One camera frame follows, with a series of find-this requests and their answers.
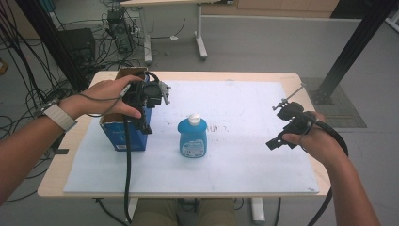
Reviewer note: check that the person's left leg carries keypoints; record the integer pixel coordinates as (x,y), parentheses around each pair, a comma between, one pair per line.
(153,213)

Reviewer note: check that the person's left hand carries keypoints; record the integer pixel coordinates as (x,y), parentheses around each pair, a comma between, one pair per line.
(100,97)

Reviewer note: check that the person's right leg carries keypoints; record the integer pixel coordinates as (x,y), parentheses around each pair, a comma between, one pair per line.
(216,213)

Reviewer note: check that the white desk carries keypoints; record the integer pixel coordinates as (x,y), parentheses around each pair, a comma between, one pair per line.
(200,40)

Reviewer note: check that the light wooden table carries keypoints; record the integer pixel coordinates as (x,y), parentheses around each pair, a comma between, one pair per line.
(55,177)

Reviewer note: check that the person's right hand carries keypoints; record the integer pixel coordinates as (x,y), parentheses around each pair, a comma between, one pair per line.
(316,142)

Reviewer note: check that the person's leg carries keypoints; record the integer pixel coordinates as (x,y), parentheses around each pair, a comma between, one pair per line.
(216,213)
(153,213)

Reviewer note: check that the black box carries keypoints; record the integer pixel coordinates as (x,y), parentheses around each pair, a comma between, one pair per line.
(78,44)

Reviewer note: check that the white board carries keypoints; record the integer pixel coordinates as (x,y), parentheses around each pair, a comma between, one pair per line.
(238,157)

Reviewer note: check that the white paper scrap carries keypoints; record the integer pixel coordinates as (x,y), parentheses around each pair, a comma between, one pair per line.
(173,38)

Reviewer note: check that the blue bottle with white cap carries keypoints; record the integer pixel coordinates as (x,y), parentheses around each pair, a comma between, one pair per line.
(192,138)

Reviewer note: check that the black metal frame post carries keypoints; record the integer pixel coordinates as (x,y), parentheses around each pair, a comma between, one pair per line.
(53,44)
(354,47)

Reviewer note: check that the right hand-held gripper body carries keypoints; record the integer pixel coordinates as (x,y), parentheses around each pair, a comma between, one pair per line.
(293,121)

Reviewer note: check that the blue cardboard box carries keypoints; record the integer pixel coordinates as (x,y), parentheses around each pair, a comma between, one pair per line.
(117,135)

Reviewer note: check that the computer tower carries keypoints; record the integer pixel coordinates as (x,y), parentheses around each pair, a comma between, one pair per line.
(120,31)

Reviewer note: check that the grey floor mat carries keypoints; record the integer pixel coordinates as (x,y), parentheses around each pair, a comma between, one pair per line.
(348,109)

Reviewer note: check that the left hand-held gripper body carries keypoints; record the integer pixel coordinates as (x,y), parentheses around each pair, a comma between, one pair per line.
(146,94)

